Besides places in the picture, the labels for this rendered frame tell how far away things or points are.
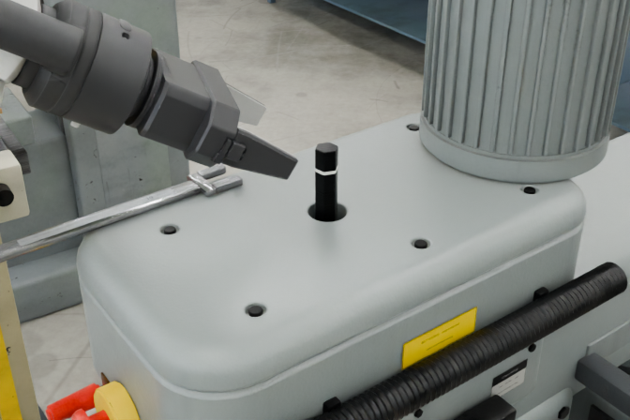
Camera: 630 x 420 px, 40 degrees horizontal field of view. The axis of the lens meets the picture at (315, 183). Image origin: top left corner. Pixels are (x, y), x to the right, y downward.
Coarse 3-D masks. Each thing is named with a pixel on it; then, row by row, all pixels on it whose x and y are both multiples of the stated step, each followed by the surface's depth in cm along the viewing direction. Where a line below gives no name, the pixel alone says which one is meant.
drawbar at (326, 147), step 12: (324, 144) 79; (324, 156) 78; (336, 156) 78; (324, 168) 78; (336, 168) 79; (324, 180) 79; (336, 180) 80; (324, 192) 79; (336, 192) 80; (324, 204) 80; (336, 204) 81; (324, 216) 81; (336, 216) 82
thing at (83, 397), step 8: (80, 392) 86; (88, 392) 86; (64, 400) 85; (72, 400) 85; (80, 400) 85; (88, 400) 86; (48, 408) 85; (56, 408) 84; (64, 408) 85; (72, 408) 85; (80, 408) 85; (88, 408) 86; (48, 416) 85; (56, 416) 84; (64, 416) 85
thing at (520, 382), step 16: (528, 352) 91; (496, 368) 89; (512, 368) 91; (528, 368) 93; (464, 384) 86; (480, 384) 88; (496, 384) 90; (512, 384) 92; (528, 384) 94; (448, 400) 86; (464, 400) 88; (480, 400) 89; (512, 400) 94; (416, 416) 83; (432, 416) 85; (448, 416) 87
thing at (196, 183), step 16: (192, 176) 86; (208, 176) 87; (160, 192) 83; (176, 192) 83; (192, 192) 84; (208, 192) 84; (112, 208) 81; (128, 208) 81; (144, 208) 81; (64, 224) 78; (80, 224) 78; (96, 224) 78; (16, 240) 76; (32, 240) 76; (48, 240) 76; (64, 240) 77; (0, 256) 74; (16, 256) 75
